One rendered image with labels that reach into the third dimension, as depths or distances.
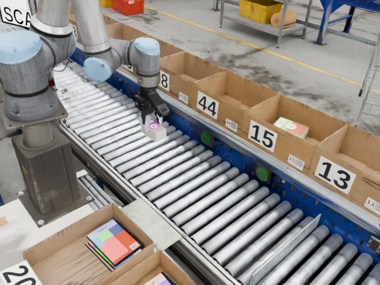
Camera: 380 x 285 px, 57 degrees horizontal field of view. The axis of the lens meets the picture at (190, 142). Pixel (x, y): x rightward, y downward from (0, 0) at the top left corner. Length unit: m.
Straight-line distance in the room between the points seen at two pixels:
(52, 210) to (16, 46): 0.72
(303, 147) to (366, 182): 0.29
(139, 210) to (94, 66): 0.70
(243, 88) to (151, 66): 0.93
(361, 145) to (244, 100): 0.72
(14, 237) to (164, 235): 0.61
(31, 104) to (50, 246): 0.54
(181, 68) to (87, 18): 1.36
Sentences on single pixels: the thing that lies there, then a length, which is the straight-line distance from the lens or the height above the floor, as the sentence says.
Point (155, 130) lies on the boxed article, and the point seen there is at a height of 1.12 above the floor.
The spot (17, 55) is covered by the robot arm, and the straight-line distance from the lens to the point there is 1.30.
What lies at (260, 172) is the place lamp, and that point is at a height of 0.82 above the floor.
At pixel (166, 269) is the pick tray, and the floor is 0.78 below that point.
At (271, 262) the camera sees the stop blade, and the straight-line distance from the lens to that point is 1.43.
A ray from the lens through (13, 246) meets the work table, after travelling 1.61.
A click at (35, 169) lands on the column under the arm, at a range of 1.50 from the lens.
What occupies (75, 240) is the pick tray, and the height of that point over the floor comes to 0.76.
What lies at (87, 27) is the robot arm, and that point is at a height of 1.56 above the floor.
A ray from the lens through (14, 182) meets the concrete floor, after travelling 3.11.
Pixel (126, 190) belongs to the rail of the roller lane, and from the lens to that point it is 1.72.
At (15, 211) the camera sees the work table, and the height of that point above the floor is 0.75.
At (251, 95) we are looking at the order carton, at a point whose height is 0.96.
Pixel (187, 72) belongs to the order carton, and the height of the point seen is 0.91.
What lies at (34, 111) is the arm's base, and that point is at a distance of 1.38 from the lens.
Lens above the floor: 1.91
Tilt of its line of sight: 35 degrees down
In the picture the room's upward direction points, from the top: 3 degrees clockwise
